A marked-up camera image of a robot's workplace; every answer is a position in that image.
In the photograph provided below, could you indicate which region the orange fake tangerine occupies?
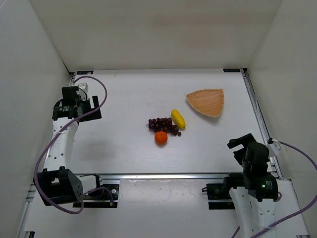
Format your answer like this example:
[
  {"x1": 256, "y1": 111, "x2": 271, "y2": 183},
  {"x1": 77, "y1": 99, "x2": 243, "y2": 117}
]
[{"x1": 155, "y1": 131, "x2": 168, "y2": 145}]

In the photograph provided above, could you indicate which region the aluminium rail front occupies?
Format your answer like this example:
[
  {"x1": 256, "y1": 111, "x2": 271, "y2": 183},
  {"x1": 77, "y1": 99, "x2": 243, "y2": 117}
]
[{"x1": 74, "y1": 173, "x2": 245, "y2": 181}]

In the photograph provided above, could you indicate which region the yellow fake mango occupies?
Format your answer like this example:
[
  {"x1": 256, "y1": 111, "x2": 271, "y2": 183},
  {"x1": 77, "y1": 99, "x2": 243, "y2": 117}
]
[{"x1": 171, "y1": 110, "x2": 186, "y2": 130}]

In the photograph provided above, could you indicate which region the aluminium rail left side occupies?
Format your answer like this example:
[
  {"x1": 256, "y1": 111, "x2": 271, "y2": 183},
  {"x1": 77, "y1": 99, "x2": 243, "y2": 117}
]
[{"x1": 17, "y1": 71, "x2": 76, "y2": 238}]

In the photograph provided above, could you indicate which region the woven triangular fruit basket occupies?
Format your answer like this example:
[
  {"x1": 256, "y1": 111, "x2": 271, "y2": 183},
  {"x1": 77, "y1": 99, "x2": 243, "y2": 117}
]
[{"x1": 186, "y1": 89, "x2": 224, "y2": 118}]

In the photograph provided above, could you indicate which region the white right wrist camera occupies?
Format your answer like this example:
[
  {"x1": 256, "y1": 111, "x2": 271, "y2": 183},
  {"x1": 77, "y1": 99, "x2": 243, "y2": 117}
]
[{"x1": 266, "y1": 138, "x2": 281, "y2": 157}]

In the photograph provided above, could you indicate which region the black corner bracket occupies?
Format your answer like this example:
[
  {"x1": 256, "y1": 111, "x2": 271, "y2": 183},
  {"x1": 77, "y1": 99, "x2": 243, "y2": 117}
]
[
  {"x1": 76, "y1": 70, "x2": 94, "y2": 75},
  {"x1": 223, "y1": 68, "x2": 241, "y2": 73}
]

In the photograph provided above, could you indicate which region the black corner bracket left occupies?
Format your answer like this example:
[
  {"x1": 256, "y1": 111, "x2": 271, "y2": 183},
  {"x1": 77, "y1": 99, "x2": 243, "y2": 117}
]
[{"x1": 76, "y1": 70, "x2": 94, "y2": 75}]

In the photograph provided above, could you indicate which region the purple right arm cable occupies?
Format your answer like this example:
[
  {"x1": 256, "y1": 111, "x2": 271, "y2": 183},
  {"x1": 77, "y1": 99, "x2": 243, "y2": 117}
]
[{"x1": 230, "y1": 140, "x2": 317, "y2": 238}]

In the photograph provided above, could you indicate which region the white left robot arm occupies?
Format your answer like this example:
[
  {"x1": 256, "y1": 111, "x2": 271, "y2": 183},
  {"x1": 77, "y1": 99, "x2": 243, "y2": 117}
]
[{"x1": 37, "y1": 83, "x2": 102, "y2": 205}]

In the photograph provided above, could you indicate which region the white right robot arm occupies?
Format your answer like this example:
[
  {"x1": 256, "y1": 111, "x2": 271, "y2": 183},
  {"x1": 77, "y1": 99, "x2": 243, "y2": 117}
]
[{"x1": 224, "y1": 133, "x2": 279, "y2": 238}]

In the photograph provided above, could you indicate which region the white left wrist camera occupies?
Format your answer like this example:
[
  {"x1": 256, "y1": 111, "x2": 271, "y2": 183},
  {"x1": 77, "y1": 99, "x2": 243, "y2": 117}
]
[{"x1": 76, "y1": 82, "x2": 89, "y2": 93}]

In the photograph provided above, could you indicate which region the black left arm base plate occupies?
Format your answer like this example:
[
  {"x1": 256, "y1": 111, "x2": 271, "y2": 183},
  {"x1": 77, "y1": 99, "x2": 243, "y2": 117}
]
[{"x1": 83, "y1": 183, "x2": 119, "y2": 209}]

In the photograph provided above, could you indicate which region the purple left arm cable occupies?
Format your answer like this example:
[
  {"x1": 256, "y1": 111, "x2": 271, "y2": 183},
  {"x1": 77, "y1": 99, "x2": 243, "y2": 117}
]
[{"x1": 34, "y1": 75, "x2": 115, "y2": 214}]

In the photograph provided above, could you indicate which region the purple fake grape bunch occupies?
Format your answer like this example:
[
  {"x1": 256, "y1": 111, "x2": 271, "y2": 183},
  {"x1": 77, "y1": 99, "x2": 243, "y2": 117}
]
[{"x1": 146, "y1": 118, "x2": 181, "y2": 136}]

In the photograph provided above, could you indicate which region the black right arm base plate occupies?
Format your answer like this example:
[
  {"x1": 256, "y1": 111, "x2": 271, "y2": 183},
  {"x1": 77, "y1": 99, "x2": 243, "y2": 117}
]
[{"x1": 201, "y1": 174, "x2": 247, "y2": 210}]

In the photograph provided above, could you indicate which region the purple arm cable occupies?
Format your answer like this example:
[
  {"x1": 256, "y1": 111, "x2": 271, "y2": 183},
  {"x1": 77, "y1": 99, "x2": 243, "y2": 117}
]
[
  {"x1": 230, "y1": 140, "x2": 317, "y2": 238},
  {"x1": 34, "y1": 75, "x2": 115, "y2": 214}
]

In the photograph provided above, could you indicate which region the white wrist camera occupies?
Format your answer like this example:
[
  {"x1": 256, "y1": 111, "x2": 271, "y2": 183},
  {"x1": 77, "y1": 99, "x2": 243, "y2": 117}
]
[
  {"x1": 266, "y1": 138, "x2": 281, "y2": 157},
  {"x1": 76, "y1": 82, "x2": 89, "y2": 93}
]

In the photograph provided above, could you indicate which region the black corner bracket right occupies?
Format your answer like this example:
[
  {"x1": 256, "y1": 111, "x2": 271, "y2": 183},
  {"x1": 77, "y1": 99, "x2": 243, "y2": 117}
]
[{"x1": 223, "y1": 68, "x2": 241, "y2": 73}]

